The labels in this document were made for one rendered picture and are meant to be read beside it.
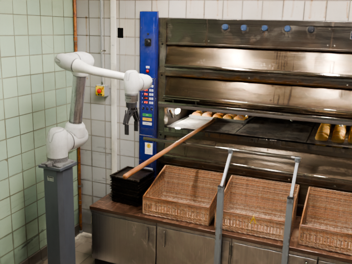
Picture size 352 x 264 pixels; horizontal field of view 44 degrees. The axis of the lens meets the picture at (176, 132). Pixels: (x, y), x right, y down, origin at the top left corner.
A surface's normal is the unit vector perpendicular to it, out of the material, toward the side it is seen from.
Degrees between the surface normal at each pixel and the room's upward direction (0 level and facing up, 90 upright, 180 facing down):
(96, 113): 90
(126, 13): 90
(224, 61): 70
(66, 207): 90
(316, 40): 90
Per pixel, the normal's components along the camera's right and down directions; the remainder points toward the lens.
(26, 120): 0.92, 0.11
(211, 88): -0.35, -0.14
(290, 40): -0.38, 0.21
